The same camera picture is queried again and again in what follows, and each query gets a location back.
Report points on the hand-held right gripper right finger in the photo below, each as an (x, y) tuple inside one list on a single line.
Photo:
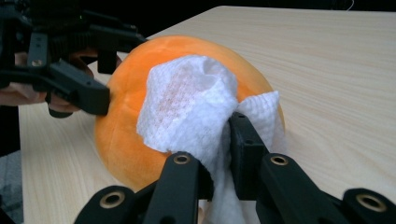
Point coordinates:
[(246, 149)]

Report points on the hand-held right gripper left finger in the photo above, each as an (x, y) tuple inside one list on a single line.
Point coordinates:
[(206, 183)]

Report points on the orange plush toy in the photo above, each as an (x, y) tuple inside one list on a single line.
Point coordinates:
[(127, 105)]

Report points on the white wet wipe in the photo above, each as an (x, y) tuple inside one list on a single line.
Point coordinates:
[(186, 102)]

